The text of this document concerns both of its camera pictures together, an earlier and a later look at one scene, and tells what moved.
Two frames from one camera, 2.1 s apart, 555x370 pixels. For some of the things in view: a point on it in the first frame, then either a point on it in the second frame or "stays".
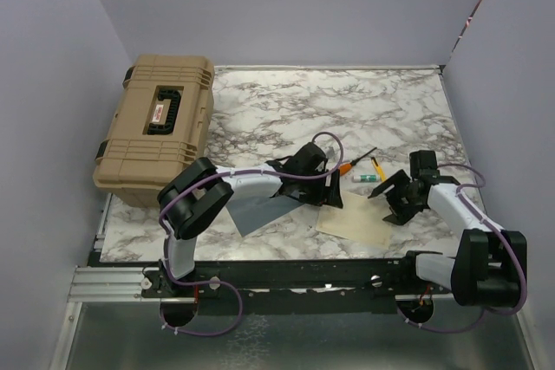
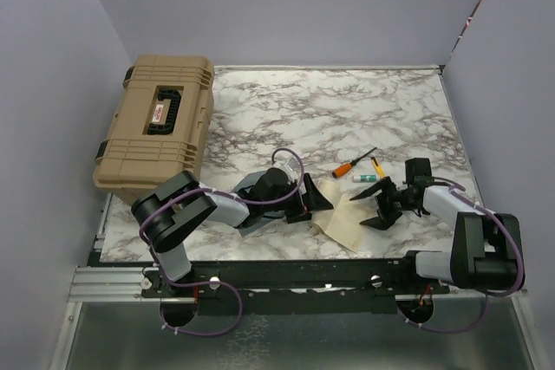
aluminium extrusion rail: [115, 285] stays
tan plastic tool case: [158, 125] stays
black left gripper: [329, 194] to [312, 199]
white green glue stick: [365, 178] stays
